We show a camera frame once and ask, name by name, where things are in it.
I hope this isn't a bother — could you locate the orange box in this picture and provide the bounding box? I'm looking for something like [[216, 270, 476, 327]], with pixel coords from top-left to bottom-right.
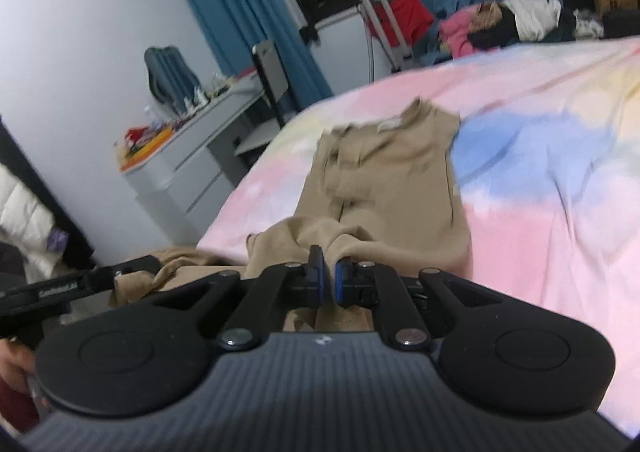
[[120, 127, 176, 170]]

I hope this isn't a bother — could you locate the red garment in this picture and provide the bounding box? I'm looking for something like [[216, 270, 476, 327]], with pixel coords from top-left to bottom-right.
[[367, 0, 436, 46]]

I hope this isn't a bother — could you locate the white garment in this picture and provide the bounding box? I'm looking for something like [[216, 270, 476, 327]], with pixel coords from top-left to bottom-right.
[[502, 0, 563, 40]]

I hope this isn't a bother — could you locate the white dressing table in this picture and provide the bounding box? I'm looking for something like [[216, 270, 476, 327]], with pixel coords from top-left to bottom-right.
[[117, 75, 266, 233]]

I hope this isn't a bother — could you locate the beige garment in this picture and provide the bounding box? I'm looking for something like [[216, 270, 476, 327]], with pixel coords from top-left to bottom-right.
[[110, 100, 473, 333]]

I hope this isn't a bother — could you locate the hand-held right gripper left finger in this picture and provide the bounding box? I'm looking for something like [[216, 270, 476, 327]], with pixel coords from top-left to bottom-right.
[[155, 245, 328, 350]]

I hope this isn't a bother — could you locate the pink garment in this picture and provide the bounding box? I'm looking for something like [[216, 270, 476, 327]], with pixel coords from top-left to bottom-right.
[[439, 5, 483, 58]]

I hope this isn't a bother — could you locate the bed with pastel sheet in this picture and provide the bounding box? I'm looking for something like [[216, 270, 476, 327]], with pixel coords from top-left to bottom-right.
[[197, 35, 640, 438]]

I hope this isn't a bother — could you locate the wavy vanity mirror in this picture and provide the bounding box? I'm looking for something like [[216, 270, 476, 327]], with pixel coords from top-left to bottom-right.
[[144, 46, 201, 108]]

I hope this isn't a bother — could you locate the white puffy jacket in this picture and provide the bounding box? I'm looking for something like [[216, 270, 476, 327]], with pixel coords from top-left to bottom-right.
[[0, 165, 68, 278]]

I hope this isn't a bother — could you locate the black and white chair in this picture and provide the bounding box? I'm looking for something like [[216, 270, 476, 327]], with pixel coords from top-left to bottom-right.
[[235, 40, 291, 158]]

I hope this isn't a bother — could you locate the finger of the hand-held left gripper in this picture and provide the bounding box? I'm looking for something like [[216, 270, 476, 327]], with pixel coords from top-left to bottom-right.
[[92, 255, 162, 290]]

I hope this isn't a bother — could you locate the tan fluffy garment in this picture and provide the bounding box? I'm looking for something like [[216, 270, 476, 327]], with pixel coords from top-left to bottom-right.
[[475, 1, 503, 28]]

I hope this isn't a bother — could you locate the silver camera tripod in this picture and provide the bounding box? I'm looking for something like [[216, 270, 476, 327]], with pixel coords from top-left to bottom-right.
[[330, 0, 416, 73]]

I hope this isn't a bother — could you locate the person's left hand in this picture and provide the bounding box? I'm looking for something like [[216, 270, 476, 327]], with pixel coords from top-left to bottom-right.
[[0, 339, 48, 403]]

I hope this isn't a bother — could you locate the black garment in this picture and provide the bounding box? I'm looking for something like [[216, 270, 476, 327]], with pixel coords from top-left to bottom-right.
[[467, 7, 521, 50]]

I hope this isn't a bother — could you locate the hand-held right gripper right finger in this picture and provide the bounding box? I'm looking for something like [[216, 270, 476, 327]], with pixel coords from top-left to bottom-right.
[[334, 256, 503, 350]]

